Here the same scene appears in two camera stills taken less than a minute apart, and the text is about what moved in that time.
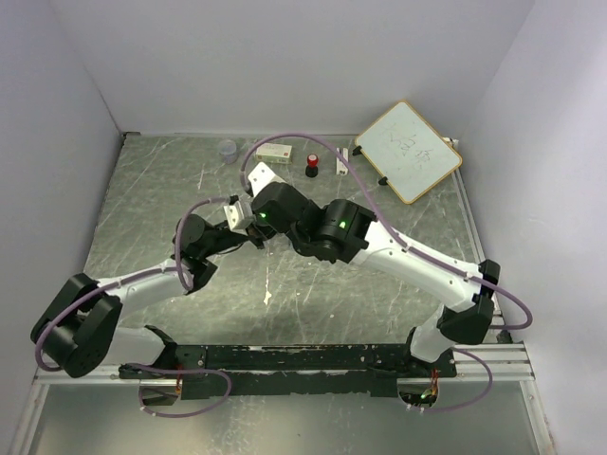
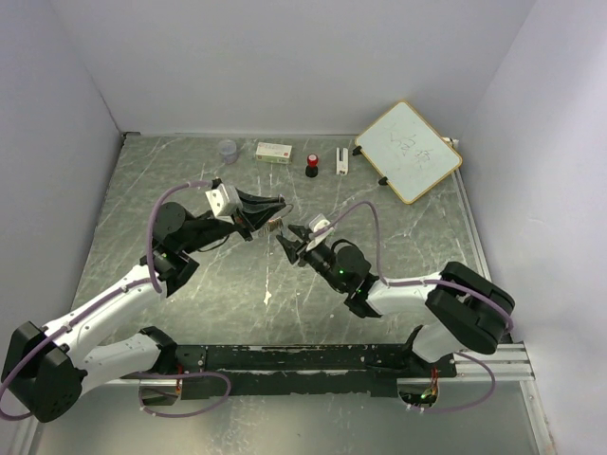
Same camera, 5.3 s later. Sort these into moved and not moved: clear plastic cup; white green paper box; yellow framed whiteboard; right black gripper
Moved: right black gripper
Not moved: yellow framed whiteboard; white green paper box; clear plastic cup
